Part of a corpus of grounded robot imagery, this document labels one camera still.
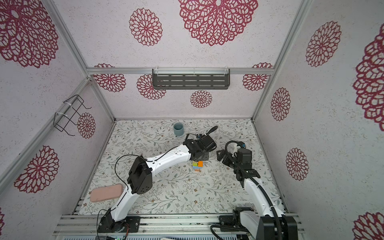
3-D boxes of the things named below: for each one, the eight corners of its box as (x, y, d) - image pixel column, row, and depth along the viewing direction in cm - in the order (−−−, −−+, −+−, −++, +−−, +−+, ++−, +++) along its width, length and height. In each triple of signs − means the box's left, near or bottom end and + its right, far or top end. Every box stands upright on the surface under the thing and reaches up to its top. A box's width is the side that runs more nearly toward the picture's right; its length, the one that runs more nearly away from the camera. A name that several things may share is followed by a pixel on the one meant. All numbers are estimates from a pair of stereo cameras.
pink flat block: (91, 202, 83) (88, 201, 80) (93, 190, 87) (91, 188, 85) (121, 196, 85) (120, 194, 83) (122, 184, 89) (121, 182, 87)
